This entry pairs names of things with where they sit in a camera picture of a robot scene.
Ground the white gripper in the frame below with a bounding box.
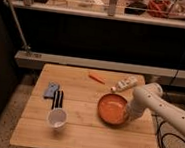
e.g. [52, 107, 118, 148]
[126, 103, 143, 122]

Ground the orange ceramic bowl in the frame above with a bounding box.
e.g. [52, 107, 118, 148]
[97, 93, 128, 125]

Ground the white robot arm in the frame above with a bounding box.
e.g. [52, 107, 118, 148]
[126, 82, 185, 136]

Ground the white squeeze bottle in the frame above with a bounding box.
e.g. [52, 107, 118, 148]
[110, 76, 138, 93]

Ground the orange carrot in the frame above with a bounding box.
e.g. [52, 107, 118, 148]
[89, 73, 105, 84]

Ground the wooden table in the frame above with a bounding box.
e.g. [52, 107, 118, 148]
[10, 63, 158, 148]

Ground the blue grey sponge block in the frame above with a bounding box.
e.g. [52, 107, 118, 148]
[43, 82, 59, 99]

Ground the black object on bench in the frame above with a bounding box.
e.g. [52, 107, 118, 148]
[124, 1, 147, 15]

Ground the red object on bench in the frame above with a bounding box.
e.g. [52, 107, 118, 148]
[147, 0, 171, 18]

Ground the grey metal pole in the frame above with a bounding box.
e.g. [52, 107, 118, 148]
[5, 0, 34, 55]

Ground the black floor cable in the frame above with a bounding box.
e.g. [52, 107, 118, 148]
[149, 101, 185, 148]

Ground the white long shelf rail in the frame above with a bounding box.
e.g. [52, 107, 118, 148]
[14, 50, 185, 87]

